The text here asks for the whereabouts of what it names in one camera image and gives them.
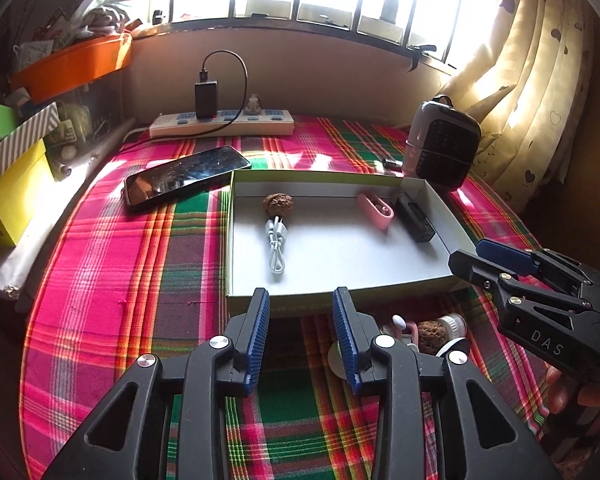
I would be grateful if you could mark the small beige plug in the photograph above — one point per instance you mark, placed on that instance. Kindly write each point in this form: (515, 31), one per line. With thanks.
(253, 105)

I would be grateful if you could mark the white power strip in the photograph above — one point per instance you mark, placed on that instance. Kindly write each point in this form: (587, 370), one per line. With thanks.
(260, 125)

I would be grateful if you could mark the white round ribbed gadget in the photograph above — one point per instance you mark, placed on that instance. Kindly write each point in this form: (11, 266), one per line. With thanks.
(454, 325)

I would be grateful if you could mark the yellow box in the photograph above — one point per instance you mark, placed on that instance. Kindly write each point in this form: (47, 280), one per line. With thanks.
(10, 195)

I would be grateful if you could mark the brown walnut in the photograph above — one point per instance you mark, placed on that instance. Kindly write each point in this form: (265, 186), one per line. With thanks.
(277, 205)
(432, 335)

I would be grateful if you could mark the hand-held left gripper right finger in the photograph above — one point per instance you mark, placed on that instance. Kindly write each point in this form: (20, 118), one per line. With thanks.
(344, 340)

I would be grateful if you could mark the striped box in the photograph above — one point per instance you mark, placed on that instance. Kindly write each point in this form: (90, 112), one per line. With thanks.
(20, 140)

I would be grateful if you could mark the plaid tablecloth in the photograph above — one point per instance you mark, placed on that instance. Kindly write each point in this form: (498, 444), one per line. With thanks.
(130, 285)

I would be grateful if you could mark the green and white cardboard box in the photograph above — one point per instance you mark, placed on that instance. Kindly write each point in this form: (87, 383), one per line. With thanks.
(340, 250)

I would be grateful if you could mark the cream heart-print curtain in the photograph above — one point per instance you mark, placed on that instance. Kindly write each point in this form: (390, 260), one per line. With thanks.
(530, 85)

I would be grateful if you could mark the grey desktop heater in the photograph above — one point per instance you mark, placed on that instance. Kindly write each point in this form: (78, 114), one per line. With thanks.
(445, 145)

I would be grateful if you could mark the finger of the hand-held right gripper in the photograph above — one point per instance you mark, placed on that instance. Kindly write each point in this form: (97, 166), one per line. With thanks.
(502, 255)
(472, 270)

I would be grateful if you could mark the black charger adapter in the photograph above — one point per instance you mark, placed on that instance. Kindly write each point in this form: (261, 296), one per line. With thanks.
(206, 100)

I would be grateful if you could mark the black smartphone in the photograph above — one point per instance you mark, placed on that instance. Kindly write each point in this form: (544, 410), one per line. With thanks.
(185, 175)

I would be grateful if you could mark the person's right hand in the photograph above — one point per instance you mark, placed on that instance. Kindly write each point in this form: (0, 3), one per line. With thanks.
(560, 392)

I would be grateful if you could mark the small black rectangular device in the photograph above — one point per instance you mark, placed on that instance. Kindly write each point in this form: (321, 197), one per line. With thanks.
(415, 217)

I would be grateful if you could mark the pink oblong holder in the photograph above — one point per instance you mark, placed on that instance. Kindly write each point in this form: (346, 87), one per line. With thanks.
(377, 212)

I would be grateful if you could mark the pink holder with teal scoop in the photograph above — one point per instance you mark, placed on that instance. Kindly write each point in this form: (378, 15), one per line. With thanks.
(415, 334)

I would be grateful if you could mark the pile of paper clutter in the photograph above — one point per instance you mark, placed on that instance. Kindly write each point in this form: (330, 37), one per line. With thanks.
(95, 5)

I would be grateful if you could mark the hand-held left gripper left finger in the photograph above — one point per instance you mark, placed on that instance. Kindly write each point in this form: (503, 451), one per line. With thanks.
(260, 340)

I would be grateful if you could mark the clear storage box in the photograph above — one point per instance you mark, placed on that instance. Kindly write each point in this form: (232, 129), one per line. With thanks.
(75, 125)

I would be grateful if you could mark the orange container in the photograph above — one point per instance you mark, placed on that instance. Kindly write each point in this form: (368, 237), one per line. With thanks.
(70, 67)

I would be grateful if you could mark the black bear-shaped gadget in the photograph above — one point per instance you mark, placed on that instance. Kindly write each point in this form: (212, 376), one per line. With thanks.
(460, 344)

